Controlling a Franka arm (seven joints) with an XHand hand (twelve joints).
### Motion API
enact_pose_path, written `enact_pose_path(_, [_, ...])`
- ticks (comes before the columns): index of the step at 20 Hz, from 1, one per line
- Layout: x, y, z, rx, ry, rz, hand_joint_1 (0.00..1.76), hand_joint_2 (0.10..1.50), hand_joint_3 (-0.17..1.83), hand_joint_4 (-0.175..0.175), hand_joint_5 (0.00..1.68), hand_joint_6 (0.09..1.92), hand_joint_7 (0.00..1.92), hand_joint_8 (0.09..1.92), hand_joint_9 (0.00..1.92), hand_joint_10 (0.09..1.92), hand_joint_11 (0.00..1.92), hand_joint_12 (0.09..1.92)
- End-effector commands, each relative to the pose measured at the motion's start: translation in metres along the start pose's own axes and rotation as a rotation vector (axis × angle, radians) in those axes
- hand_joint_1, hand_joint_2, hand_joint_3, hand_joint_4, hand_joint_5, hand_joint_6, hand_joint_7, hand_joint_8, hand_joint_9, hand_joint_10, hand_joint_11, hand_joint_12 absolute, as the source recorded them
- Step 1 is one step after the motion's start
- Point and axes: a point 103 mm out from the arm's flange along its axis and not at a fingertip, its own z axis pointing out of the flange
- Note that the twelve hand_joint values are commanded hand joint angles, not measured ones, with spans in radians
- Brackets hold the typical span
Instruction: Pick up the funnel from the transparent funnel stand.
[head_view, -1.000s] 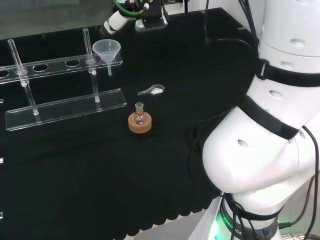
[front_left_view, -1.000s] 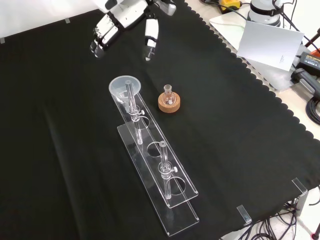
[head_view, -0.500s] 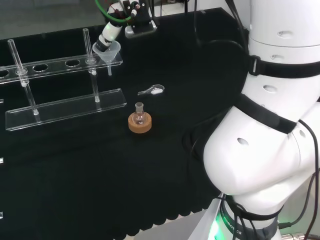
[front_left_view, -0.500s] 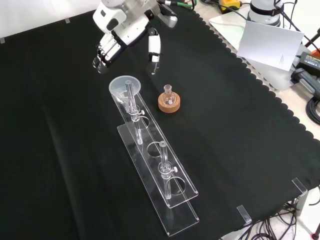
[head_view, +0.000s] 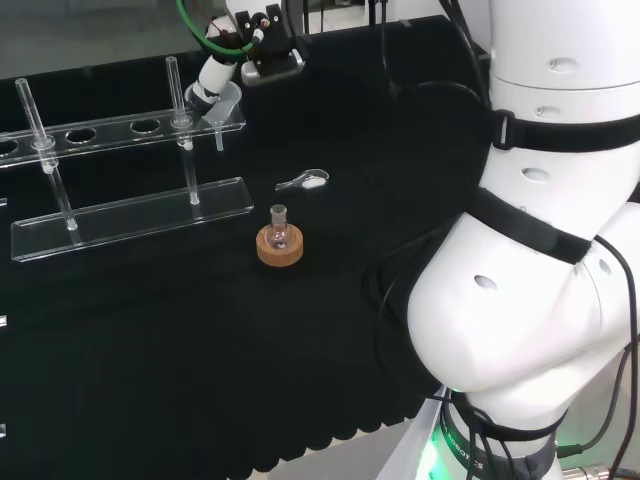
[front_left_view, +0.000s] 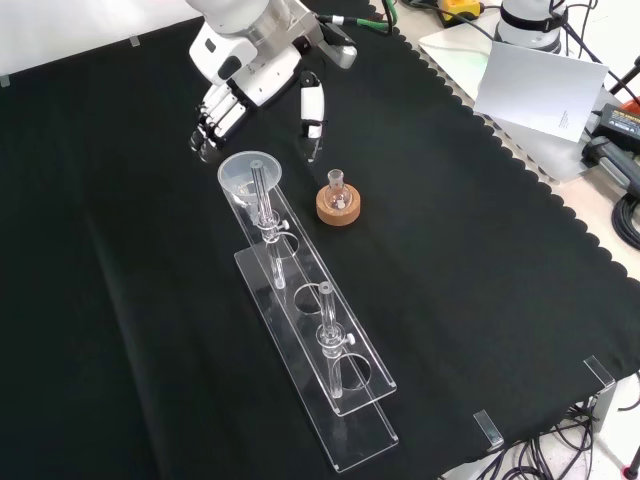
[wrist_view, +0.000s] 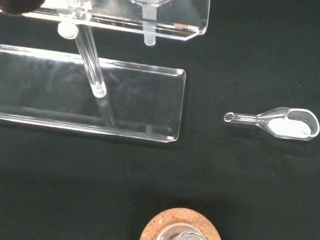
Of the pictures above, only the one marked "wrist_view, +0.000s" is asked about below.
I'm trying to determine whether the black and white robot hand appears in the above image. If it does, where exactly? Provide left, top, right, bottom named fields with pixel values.
left=0, top=0, right=46, bottom=16

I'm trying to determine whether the clear acrylic funnel stand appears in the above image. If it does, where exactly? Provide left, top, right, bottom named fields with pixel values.
left=0, top=0, right=211, bottom=144

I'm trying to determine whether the glass weighing funnel with powder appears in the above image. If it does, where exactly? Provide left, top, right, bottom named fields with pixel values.
left=223, top=106, right=320, bottom=142

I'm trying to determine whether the black bench cloth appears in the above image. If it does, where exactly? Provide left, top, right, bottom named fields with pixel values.
left=0, top=0, right=320, bottom=240

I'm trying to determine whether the small round-bottom glass flask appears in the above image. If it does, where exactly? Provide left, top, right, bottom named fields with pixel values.
left=159, top=223, right=201, bottom=240

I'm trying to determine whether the cork ring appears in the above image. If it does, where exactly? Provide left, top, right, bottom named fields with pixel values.
left=139, top=209, right=222, bottom=240

